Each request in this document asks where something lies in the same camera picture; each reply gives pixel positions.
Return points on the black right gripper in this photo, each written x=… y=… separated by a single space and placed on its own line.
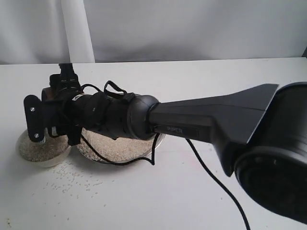
x=104 y=113

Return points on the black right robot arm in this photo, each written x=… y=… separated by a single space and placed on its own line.
x=259 y=134

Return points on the round steel tray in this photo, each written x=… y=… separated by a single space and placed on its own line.
x=134 y=153

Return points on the rice in steel tray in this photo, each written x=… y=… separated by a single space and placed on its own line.
x=120 y=146

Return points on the spilled rice grains on table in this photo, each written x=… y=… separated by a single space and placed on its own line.
x=69 y=193

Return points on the white backdrop curtain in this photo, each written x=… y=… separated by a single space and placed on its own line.
x=89 y=31

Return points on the brown wooden cup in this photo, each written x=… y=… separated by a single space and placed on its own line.
x=49 y=94

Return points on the uncooked white rice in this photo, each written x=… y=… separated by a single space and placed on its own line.
x=36 y=152

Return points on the white ceramic bowl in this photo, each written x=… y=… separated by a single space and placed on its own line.
x=44 y=164

